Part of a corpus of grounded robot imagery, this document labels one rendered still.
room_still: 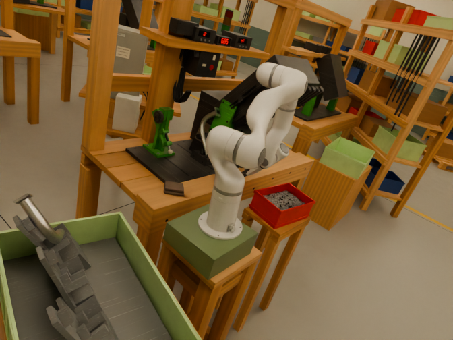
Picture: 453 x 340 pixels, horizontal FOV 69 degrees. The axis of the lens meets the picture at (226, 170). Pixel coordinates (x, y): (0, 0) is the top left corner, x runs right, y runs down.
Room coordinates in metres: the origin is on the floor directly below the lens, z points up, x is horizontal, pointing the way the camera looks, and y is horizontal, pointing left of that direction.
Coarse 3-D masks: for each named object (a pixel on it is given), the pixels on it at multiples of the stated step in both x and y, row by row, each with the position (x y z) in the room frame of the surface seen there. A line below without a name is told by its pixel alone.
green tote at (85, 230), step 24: (96, 216) 0.98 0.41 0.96; (120, 216) 1.03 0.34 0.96; (0, 240) 0.77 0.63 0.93; (24, 240) 0.82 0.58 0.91; (96, 240) 0.98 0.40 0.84; (120, 240) 1.00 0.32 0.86; (0, 264) 0.66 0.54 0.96; (144, 264) 0.86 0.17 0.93; (0, 288) 0.67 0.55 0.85; (144, 288) 0.83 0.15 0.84; (168, 288) 0.76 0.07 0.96; (168, 312) 0.72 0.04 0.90; (192, 336) 0.63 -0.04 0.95
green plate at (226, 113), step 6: (222, 102) 1.94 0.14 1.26; (228, 102) 1.92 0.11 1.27; (222, 108) 1.92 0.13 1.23; (228, 108) 1.90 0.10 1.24; (234, 108) 1.88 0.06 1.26; (222, 114) 1.90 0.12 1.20; (228, 114) 1.89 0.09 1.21; (216, 120) 1.91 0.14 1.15; (222, 120) 1.89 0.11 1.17; (228, 120) 1.87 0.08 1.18; (210, 126) 1.91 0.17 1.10; (228, 126) 1.86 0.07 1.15
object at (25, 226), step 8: (16, 216) 0.69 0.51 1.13; (16, 224) 0.66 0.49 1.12; (24, 224) 0.68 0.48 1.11; (32, 224) 0.69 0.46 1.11; (24, 232) 0.67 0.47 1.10; (32, 232) 0.71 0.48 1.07; (32, 240) 0.68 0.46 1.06; (40, 240) 0.72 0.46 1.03; (72, 240) 0.86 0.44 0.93; (64, 248) 0.83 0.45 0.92; (72, 248) 0.83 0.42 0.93; (80, 248) 0.90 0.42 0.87; (64, 256) 0.80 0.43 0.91; (72, 256) 0.80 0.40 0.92; (80, 256) 0.81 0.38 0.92; (88, 264) 0.84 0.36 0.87
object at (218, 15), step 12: (204, 0) 8.01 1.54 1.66; (240, 0) 9.01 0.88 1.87; (252, 0) 8.61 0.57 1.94; (192, 12) 7.02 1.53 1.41; (204, 12) 7.42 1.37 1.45; (216, 12) 7.74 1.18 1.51; (240, 12) 8.42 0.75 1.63; (252, 12) 8.80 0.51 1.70; (216, 24) 7.77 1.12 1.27; (240, 24) 8.43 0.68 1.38; (228, 60) 8.81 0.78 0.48; (216, 72) 8.09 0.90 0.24; (228, 72) 8.53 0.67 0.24
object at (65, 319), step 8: (64, 304) 0.55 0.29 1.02; (48, 312) 0.44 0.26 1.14; (56, 312) 0.45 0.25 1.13; (64, 312) 0.45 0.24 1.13; (72, 312) 0.57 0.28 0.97; (56, 320) 0.43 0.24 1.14; (64, 320) 0.45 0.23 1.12; (72, 320) 0.45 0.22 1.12; (104, 320) 0.61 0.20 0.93; (56, 328) 0.43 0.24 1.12; (64, 328) 0.44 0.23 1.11; (72, 328) 0.49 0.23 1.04; (96, 328) 0.59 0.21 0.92; (112, 328) 0.64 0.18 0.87; (64, 336) 0.44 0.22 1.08; (72, 336) 0.45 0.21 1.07; (112, 336) 0.57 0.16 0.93
